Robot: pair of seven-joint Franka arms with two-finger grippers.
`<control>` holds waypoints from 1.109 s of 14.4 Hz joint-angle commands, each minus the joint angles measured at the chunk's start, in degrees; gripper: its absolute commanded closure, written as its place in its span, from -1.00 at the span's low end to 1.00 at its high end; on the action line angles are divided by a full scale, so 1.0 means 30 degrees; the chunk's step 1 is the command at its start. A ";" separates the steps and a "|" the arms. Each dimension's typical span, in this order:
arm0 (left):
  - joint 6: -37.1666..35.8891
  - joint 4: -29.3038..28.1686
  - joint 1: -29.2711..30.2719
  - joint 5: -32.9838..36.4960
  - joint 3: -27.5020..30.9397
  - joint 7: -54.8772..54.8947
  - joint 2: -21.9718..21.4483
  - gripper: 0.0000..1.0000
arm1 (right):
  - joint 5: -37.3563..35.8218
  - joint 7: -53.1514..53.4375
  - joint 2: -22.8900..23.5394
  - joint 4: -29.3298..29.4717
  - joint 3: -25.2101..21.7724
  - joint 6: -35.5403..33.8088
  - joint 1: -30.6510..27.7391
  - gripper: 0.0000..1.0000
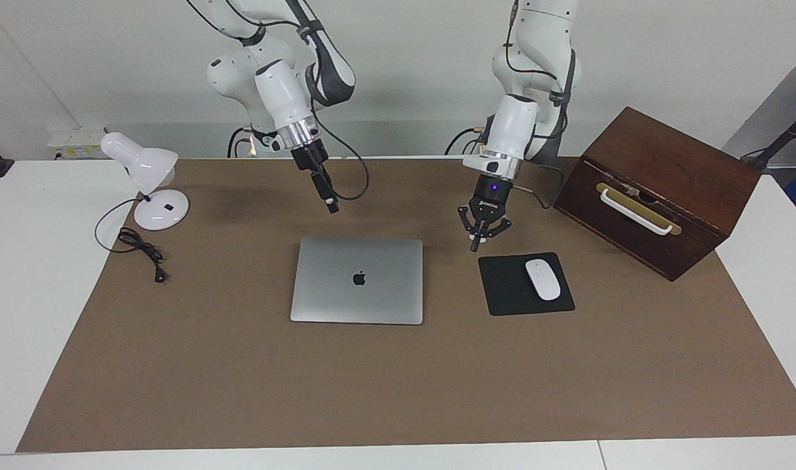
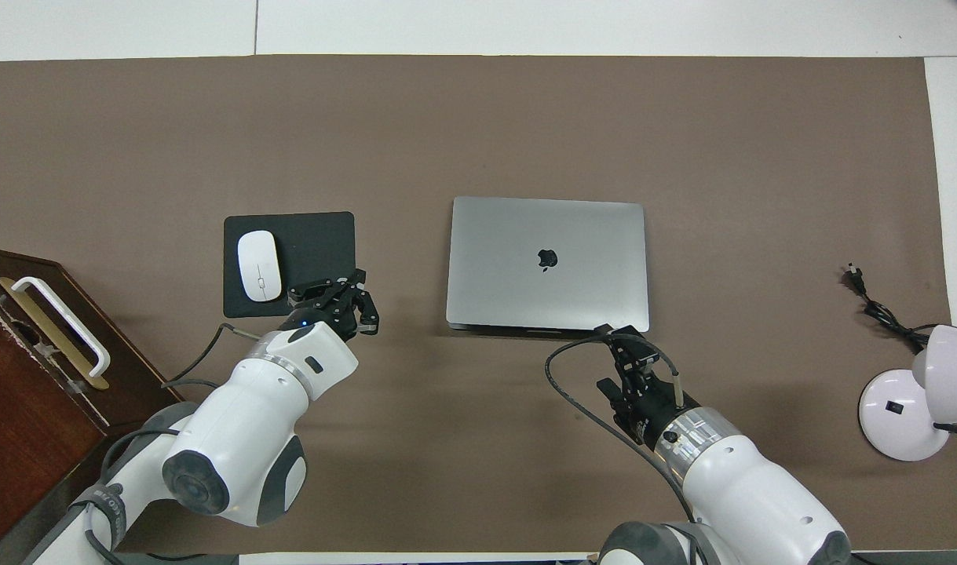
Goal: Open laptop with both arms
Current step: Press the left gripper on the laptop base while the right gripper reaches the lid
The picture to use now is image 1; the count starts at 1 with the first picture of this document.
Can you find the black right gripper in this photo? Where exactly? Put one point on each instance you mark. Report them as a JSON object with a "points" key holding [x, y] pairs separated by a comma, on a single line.
{"points": [[309, 158]]}

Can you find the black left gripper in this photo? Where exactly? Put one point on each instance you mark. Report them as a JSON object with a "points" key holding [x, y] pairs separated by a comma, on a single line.
{"points": [[490, 196]]}

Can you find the silver laptop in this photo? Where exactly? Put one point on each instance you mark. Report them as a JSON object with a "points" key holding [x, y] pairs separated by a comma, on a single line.
{"points": [[345, 300]]}

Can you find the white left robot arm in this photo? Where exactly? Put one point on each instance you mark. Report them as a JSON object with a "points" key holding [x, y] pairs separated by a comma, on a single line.
{"points": [[522, 124]]}

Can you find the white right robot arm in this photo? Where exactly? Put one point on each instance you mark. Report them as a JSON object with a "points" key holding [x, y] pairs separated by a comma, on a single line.
{"points": [[280, 91]]}

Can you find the black mouse pad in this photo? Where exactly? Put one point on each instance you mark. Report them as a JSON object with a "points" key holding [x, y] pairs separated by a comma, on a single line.
{"points": [[505, 287]]}

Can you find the white computer mouse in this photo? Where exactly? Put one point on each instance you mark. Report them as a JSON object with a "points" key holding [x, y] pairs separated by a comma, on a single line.
{"points": [[542, 279]]}

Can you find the white desk lamp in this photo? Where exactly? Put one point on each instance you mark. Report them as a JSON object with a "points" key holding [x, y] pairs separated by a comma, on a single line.
{"points": [[149, 166]]}

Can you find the brown table mat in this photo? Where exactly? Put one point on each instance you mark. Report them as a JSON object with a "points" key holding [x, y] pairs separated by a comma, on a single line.
{"points": [[398, 385]]}

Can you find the dark wooden box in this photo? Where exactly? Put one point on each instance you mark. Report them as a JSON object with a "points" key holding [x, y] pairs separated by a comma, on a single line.
{"points": [[678, 163]]}

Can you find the black tripod stand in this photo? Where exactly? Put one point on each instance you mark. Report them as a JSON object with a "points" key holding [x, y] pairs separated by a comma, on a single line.
{"points": [[780, 140]]}

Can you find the white wall power strip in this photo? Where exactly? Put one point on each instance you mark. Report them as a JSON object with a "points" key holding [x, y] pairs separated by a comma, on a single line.
{"points": [[78, 142]]}

